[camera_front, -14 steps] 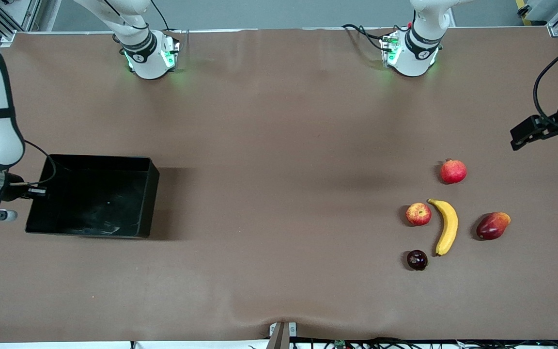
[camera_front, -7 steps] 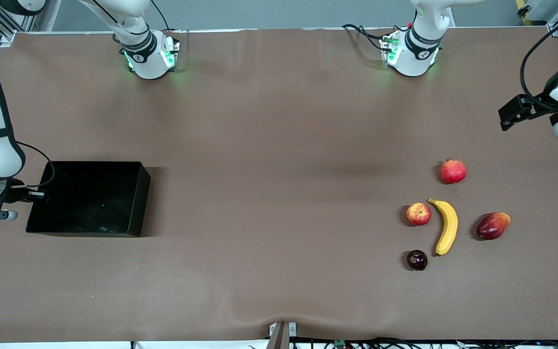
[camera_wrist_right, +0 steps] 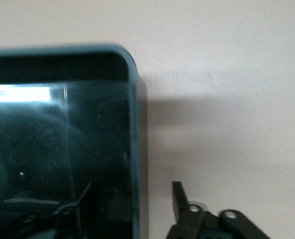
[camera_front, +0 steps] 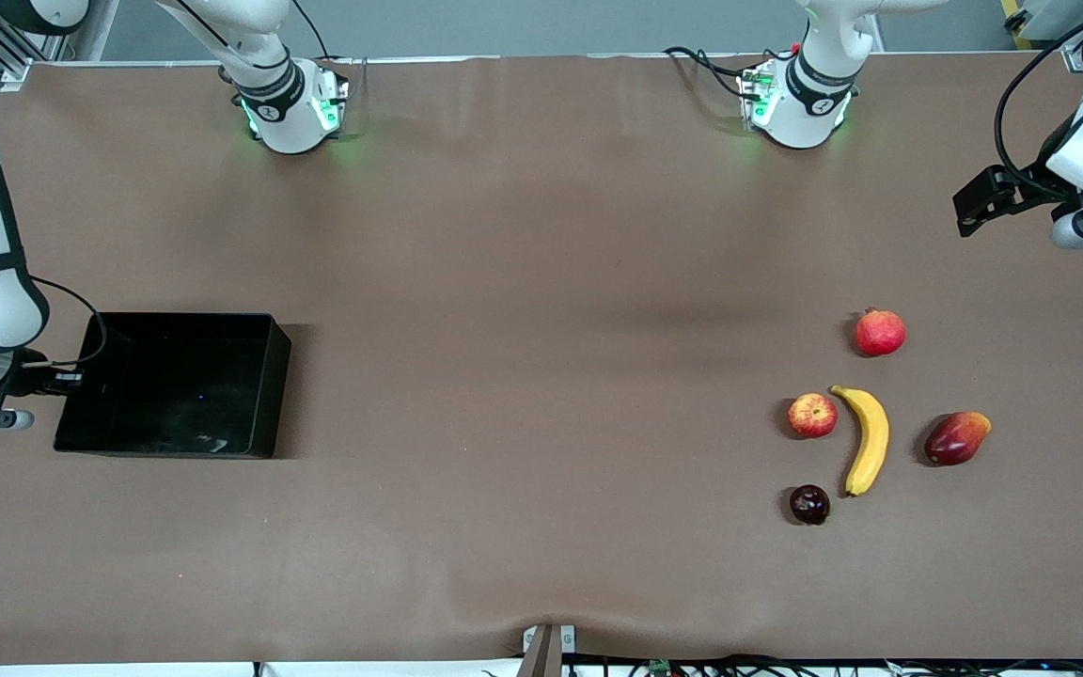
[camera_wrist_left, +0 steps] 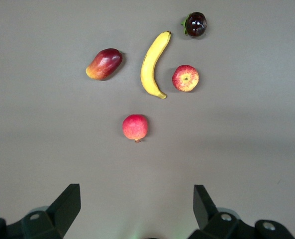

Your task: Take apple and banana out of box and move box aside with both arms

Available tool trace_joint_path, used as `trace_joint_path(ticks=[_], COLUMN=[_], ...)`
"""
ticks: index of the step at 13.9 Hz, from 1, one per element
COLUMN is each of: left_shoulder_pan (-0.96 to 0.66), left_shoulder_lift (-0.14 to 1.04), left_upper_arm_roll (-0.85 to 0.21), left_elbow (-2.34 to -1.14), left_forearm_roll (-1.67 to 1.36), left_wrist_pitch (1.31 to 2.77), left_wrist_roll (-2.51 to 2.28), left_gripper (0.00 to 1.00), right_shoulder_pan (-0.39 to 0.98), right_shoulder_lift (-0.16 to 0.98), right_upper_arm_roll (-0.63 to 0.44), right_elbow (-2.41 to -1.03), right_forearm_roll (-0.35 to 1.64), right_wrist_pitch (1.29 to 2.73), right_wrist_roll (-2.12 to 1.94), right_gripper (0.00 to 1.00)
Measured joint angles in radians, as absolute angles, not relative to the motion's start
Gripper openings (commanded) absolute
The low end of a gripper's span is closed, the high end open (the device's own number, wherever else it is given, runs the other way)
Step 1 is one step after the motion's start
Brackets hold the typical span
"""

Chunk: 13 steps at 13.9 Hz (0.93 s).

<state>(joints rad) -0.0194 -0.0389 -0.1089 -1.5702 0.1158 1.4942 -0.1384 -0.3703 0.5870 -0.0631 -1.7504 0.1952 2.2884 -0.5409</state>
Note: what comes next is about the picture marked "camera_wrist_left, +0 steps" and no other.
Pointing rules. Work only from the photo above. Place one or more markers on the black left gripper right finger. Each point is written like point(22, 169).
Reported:
point(209, 219)

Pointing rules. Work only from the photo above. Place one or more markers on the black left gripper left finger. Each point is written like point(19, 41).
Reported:
point(60, 214)

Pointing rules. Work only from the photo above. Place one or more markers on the red yellow apple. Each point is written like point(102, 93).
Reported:
point(185, 78)

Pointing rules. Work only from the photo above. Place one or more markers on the red pomegranate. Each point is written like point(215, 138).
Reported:
point(135, 127)

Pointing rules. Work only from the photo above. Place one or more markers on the red yellow mango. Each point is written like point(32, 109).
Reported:
point(103, 64)

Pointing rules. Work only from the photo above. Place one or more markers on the dark purple plum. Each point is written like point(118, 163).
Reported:
point(195, 24)

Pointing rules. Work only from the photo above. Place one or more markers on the yellow banana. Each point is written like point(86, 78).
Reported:
point(149, 72)

